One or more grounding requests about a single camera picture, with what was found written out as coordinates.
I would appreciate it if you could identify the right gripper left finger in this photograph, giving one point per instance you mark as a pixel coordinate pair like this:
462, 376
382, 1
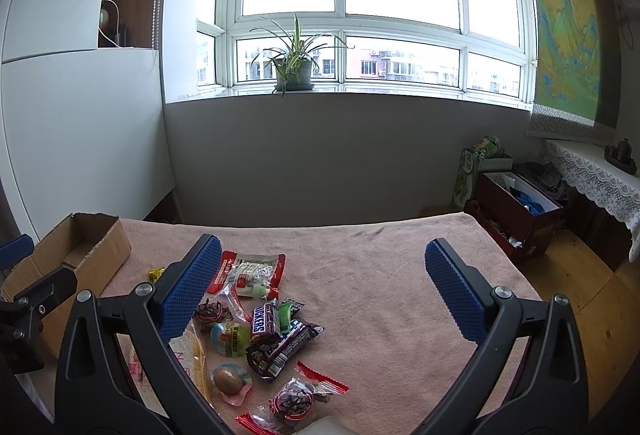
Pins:
94, 391

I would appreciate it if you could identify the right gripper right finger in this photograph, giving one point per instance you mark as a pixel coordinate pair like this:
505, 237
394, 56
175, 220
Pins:
528, 372

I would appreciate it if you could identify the yellow candy packet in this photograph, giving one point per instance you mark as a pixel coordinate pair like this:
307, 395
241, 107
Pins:
154, 274

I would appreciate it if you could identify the braised egg packet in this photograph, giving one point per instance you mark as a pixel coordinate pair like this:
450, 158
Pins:
231, 383

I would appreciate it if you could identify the green jelly cup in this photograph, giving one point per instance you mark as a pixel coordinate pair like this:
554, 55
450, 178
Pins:
230, 338

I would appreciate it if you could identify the Snickers chocolate bar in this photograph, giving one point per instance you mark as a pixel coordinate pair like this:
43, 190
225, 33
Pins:
268, 356

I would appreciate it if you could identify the red white snack pouch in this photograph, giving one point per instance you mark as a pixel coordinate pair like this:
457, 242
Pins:
243, 271

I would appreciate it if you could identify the small green candy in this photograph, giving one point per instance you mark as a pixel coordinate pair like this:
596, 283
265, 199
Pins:
261, 291

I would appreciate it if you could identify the black white candy packet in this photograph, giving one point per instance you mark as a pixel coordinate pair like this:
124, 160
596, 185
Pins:
265, 319

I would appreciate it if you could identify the green candy packet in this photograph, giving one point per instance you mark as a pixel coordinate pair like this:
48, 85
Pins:
285, 315

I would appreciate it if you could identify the large bread packet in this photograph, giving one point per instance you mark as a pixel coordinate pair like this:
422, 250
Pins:
190, 353

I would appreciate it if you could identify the red clear dates packet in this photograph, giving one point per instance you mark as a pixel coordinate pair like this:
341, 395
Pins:
220, 307

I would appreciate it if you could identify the blue chair back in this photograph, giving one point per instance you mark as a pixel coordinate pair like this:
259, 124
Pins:
14, 251

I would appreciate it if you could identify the brown cardboard box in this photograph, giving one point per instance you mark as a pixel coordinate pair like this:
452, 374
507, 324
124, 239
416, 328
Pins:
93, 245

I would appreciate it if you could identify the pink table cloth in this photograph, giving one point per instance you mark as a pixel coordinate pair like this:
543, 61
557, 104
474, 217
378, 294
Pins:
387, 333

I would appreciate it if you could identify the dark red storage box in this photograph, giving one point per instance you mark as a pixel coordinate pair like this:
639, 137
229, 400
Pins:
519, 217

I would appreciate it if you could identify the white cabinet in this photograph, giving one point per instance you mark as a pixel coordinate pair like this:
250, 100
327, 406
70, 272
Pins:
82, 126

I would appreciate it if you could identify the white lace cloth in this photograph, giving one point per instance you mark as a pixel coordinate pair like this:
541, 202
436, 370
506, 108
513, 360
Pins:
609, 183

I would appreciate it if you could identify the dark teapot ornament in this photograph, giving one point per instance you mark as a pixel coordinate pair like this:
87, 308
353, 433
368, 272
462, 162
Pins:
620, 157

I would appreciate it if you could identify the green white carton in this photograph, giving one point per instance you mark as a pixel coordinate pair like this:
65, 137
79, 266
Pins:
485, 156

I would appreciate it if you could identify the landscape painting scroll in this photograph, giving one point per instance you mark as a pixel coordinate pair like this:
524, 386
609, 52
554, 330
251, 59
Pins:
579, 70

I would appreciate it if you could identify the potted spider plant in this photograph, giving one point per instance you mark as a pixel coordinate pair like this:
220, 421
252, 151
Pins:
293, 59

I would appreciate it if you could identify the white window frame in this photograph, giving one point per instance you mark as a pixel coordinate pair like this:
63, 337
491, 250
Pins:
480, 50

